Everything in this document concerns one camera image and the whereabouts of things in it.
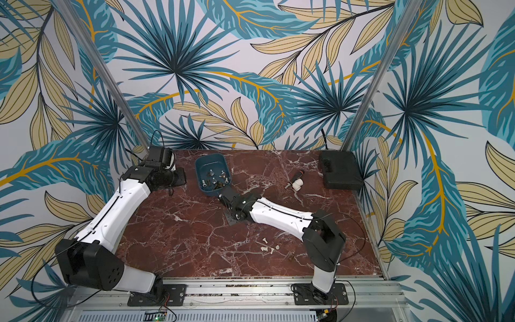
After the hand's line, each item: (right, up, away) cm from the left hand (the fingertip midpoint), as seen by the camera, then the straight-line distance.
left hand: (182, 180), depth 81 cm
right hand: (+20, -14, +3) cm, 25 cm away
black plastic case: (+75, +4, +26) cm, 80 cm away
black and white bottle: (+51, -2, +22) cm, 56 cm away
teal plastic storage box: (+6, +2, +26) cm, 27 cm away
